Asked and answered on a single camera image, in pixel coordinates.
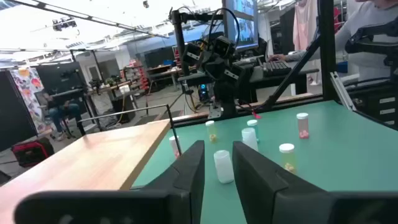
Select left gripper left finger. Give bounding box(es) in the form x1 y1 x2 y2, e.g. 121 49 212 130
14 139 206 224

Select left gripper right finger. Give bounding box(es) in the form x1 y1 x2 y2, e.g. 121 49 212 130
232 141 398 224

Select white plastic bottle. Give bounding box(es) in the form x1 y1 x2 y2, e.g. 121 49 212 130
213 149 235 184
241 127 259 152

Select yellow pill bottle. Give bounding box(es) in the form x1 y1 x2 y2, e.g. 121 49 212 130
205 120 218 144
279 142 297 174

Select pink pill bottle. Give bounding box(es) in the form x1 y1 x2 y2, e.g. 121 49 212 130
169 135 182 159
295 112 310 139

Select green table mat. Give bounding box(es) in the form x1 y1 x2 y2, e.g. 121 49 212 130
132 100 398 224

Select black work desk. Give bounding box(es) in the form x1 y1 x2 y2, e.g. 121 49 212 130
177 67 321 103

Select red storage rack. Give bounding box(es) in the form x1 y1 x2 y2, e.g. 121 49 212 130
123 58 150 91

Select black keyboard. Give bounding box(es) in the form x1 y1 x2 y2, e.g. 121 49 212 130
262 60 293 77

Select person's hand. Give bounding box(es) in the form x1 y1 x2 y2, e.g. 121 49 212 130
267 53 289 62

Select black drawer cabinet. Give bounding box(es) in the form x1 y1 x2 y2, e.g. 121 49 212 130
345 82 398 130

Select person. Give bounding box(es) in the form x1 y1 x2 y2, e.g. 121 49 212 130
284 0 398 83
42 91 83 141

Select red black bag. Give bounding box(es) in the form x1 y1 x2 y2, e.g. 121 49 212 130
11 136 55 169

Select black screen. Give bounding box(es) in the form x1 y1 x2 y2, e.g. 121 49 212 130
35 61 86 94

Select computer monitor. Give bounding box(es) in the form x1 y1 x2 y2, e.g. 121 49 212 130
222 0 259 50

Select pink hanging cloth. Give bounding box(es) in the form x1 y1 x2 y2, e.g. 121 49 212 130
292 0 320 52

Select floral patterned panel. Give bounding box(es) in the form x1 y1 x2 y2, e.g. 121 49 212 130
9 67 47 134

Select black partition panel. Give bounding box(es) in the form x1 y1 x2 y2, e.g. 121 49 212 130
0 70 38 153

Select black beam with light strips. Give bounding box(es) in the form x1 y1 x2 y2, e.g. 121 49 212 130
6 0 170 40

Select wooden shelf black frame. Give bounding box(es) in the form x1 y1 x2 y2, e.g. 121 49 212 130
0 104 183 224

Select black rig frame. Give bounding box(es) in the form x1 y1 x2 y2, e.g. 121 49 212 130
170 0 357 128

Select black camera stand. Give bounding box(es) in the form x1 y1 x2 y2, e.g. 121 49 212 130
169 7 224 119

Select black ceiling camera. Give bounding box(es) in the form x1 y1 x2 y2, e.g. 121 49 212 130
51 17 78 32

